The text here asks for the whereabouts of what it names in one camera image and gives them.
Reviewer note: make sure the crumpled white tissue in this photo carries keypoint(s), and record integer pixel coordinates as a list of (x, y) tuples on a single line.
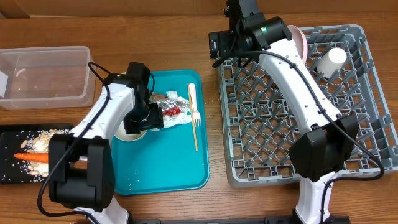
[(182, 118)]

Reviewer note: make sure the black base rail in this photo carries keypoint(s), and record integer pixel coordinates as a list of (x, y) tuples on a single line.
[(265, 220)]

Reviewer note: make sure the pile of rice and peanuts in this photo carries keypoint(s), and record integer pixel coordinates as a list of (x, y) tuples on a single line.
[(41, 145)]

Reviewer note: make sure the orange carrot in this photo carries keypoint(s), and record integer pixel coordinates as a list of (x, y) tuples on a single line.
[(35, 157)]

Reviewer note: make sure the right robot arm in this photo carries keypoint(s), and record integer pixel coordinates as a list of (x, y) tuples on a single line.
[(326, 135)]

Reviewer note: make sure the teal plastic serving tray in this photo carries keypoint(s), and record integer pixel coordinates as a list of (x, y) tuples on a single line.
[(170, 159)]

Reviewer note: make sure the clear plastic bin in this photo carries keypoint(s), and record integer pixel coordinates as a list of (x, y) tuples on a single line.
[(46, 77)]

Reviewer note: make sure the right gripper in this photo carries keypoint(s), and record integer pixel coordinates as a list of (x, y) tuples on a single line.
[(228, 37)]

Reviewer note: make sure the white paper cup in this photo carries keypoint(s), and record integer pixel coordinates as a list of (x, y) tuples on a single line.
[(333, 60)]

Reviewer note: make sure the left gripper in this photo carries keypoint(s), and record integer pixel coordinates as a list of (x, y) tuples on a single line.
[(155, 118)]

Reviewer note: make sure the foil snack wrapper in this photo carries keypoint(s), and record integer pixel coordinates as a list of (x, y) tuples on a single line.
[(172, 104)]

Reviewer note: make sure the white plastic fork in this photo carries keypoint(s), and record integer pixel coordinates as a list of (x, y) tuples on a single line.
[(196, 113)]

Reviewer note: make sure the pink round plate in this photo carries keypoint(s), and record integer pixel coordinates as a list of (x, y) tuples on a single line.
[(300, 41)]

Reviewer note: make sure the wooden chopstick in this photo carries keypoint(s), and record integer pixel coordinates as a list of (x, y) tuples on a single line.
[(193, 122)]

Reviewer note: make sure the black plastic tray bin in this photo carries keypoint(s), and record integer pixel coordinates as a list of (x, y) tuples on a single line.
[(18, 138)]

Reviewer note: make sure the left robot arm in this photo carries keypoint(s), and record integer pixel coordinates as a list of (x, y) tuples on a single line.
[(81, 173)]

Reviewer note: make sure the white bowl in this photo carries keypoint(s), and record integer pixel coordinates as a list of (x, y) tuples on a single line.
[(123, 136)]

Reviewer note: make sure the grey plastic dishwasher rack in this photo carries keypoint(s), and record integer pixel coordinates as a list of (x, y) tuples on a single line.
[(259, 127)]

